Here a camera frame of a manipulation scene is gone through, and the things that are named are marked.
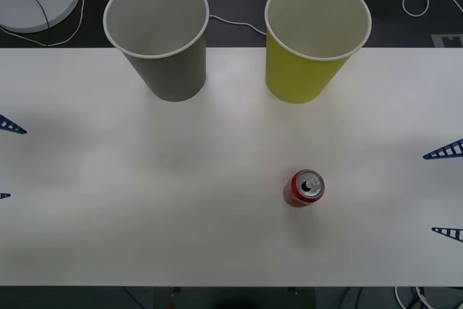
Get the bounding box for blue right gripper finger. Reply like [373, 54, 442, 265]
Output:
[422, 138, 463, 161]
[430, 227, 463, 244]

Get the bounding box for red drink can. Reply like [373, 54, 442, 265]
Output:
[283, 169, 326, 209]

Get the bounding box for yellow-green plastic waste bin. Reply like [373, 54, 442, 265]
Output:
[264, 0, 373, 104]

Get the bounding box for grey plastic waste bin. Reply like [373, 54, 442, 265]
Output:
[103, 0, 211, 103]

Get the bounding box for white cable under table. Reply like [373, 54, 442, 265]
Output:
[393, 286, 435, 309]

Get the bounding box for thin white looping cable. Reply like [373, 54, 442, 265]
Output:
[0, 0, 86, 48]

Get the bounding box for white power strip cable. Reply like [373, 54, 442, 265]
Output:
[94, 0, 268, 36]

